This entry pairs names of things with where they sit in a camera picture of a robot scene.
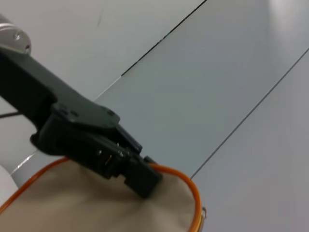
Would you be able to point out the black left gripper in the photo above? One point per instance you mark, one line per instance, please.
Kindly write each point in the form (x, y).
(48, 91)

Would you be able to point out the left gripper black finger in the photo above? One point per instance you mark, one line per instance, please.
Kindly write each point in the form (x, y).
(131, 140)
(144, 181)

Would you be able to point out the beige food bag orange trim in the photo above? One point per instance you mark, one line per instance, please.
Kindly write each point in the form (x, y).
(96, 205)

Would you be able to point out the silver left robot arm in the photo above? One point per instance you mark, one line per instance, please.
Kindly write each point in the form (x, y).
(12, 33)

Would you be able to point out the silver zipper pull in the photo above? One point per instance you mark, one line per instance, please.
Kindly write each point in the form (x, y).
(205, 209)

